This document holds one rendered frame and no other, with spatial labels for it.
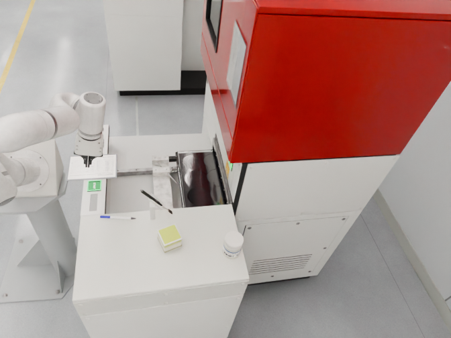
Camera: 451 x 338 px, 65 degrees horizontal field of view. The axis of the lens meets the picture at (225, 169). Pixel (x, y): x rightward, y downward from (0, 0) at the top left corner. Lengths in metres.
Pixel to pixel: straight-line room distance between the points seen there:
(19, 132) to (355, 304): 2.21
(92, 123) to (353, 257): 2.08
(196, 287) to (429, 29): 1.13
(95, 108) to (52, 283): 1.47
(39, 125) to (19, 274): 1.66
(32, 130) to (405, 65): 1.12
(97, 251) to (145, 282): 0.22
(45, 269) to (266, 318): 1.41
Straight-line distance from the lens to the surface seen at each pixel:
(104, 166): 1.69
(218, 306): 1.58
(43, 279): 2.53
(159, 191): 1.68
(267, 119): 1.22
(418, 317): 2.80
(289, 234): 1.90
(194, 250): 1.41
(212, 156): 1.81
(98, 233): 1.48
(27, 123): 1.02
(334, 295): 2.59
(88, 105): 1.27
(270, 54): 1.07
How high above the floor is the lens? 2.20
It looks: 47 degrees down
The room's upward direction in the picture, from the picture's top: 10 degrees clockwise
